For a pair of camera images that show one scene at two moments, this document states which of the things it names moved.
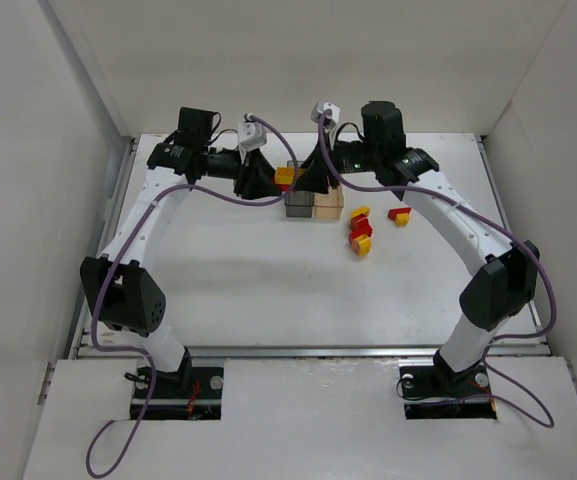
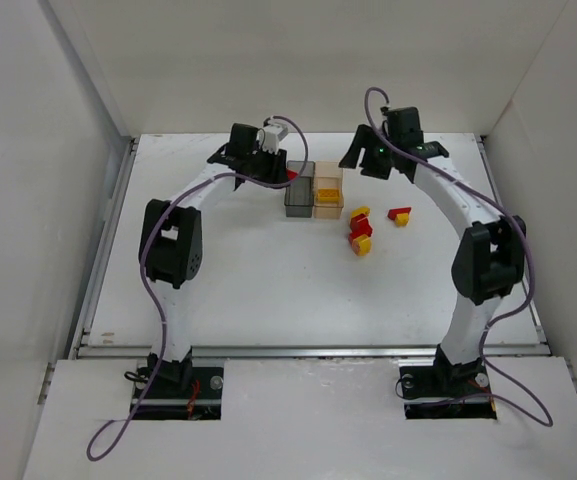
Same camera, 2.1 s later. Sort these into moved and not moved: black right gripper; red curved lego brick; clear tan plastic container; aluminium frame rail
Moved: black right gripper
Not moved: clear tan plastic container; red curved lego brick; aluminium frame rail
